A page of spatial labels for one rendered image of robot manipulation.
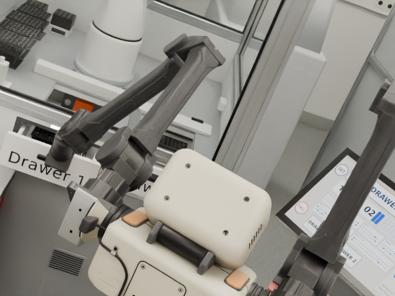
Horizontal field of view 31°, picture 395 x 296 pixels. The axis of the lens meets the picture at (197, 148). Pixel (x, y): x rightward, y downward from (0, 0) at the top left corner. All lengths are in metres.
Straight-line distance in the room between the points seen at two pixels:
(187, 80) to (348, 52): 4.21
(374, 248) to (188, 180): 0.91
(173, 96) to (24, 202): 0.93
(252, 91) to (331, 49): 3.62
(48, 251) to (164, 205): 1.21
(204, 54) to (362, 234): 0.76
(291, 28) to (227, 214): 0.91
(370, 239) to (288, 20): 0.66
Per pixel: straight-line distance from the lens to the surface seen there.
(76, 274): 2.49
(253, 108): 2.14
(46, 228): 2.41
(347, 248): 2.09
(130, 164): 1.48
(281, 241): 4.09
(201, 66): 1.65
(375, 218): 2.12
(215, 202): 1.28
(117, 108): 1.81
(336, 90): 5.86
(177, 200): 1.28
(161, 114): 1.55
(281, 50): 2.08
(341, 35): 5.70
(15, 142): 2.15
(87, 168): 2.13
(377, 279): 2.05
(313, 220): 2.15
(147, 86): 1.78
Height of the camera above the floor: 1.95
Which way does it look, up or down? 25 degrees down
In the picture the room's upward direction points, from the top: 23 degrees clockwise
